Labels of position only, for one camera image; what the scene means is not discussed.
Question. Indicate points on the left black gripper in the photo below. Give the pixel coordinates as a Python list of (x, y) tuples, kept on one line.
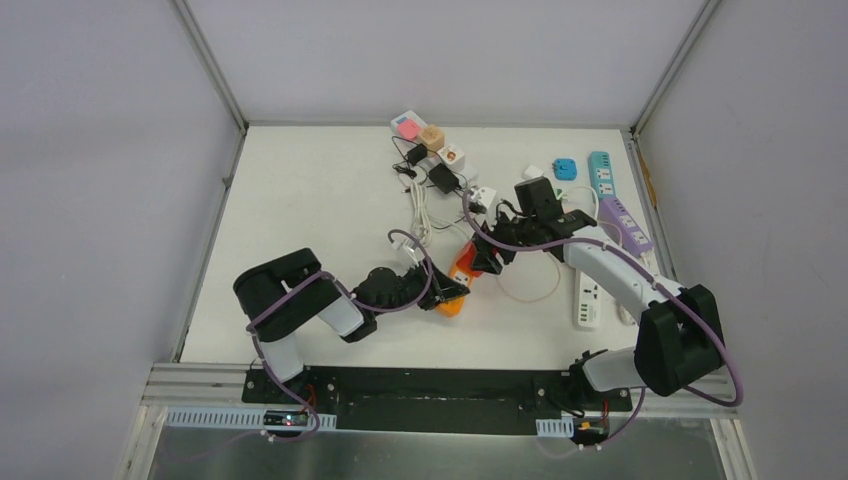
[(436, 291)]

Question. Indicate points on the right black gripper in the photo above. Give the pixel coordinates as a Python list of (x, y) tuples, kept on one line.
[(485, 258)]

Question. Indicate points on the red cube plug adapter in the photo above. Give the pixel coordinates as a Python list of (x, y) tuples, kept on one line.
[(465, 258)]

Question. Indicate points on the orange power strip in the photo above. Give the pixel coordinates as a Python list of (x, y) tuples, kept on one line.
[(462, 276)]

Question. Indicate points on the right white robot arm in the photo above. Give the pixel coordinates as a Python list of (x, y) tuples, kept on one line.
[(679, 338)]

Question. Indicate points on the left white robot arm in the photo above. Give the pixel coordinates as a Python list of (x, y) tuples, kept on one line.
[(283, 294)]

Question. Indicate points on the white charger plug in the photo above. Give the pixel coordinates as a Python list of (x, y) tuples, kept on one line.
[(532, 172)]

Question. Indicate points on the blue plug adapter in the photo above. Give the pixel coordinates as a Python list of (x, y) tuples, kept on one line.
[(565, 169)]

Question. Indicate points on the long white power strip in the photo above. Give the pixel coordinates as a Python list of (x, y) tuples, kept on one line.
[(419, 171)]

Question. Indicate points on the black power adapter brick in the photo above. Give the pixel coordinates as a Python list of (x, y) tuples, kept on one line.
[(444, 179)]

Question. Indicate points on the small black adapter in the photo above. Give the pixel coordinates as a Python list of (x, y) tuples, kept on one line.
[(417, 154)]

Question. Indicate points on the tan cube adapter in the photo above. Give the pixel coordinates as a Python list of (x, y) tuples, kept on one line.
[(432, 137)]

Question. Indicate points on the teal power strip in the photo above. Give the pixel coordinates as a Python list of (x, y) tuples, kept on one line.
[(601, 174)]

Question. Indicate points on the purple power strip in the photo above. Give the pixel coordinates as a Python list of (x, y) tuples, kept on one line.
[(616, 219)]

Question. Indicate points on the pink flat adapter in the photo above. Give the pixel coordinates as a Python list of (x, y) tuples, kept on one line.
[(408, 129)]

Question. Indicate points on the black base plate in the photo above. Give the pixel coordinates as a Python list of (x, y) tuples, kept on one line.
[(488, 402)]

